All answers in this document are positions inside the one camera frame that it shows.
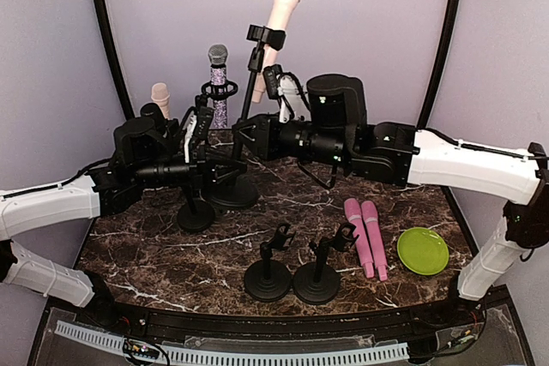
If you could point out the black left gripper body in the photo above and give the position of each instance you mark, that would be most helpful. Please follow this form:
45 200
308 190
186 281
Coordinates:
197 170

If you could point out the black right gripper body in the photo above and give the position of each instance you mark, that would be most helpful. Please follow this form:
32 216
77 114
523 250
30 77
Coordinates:
270 146

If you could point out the green plate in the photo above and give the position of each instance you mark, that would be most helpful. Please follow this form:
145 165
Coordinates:
422 251

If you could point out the black tripod shock-mount stand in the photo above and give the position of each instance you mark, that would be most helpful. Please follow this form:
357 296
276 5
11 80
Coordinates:
205 97

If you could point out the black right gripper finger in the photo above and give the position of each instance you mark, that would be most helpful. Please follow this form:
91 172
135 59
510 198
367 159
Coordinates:
244 149
247 125

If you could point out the black round-base stand front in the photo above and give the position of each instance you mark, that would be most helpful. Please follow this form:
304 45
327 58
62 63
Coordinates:
317 283

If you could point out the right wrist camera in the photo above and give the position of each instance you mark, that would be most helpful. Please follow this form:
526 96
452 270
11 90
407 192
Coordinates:
286 89

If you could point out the small beige microphone back left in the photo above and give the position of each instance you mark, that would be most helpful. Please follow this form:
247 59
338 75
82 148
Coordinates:
161 97

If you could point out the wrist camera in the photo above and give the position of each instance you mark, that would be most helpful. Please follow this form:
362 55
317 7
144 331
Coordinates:
193 133
286 89

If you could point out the black stand with clip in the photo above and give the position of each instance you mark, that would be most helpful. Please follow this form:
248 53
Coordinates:
239 192

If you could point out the black round-base stand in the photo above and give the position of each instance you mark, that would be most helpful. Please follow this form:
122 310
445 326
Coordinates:
317 283
268 280

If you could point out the glitter silver-head microphone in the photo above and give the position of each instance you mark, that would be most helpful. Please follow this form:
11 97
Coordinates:
217 55

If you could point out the pink microphone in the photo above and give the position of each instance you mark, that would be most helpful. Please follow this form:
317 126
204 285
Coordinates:
379 261
354 216

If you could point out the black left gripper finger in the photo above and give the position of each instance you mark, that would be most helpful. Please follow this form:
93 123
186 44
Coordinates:
225 175
226 160

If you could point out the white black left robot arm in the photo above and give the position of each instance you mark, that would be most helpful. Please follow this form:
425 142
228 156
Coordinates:
149 154

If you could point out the black microphone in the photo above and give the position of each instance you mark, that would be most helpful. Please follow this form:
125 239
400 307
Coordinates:
153 111

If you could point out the black front rail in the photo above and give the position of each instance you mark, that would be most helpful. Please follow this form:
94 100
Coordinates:
416 322

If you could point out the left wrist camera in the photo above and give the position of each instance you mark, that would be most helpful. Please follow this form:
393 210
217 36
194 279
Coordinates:
193 133

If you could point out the beige microphone tall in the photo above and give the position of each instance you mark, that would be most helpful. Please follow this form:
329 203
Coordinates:
278 19

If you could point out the white cable duct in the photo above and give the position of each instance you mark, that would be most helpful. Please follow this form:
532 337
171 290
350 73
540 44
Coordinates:
206 351

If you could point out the black stand back left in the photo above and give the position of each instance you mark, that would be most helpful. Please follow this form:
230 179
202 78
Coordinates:
195 216

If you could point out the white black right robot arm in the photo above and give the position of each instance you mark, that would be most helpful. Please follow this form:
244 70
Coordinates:
338 134

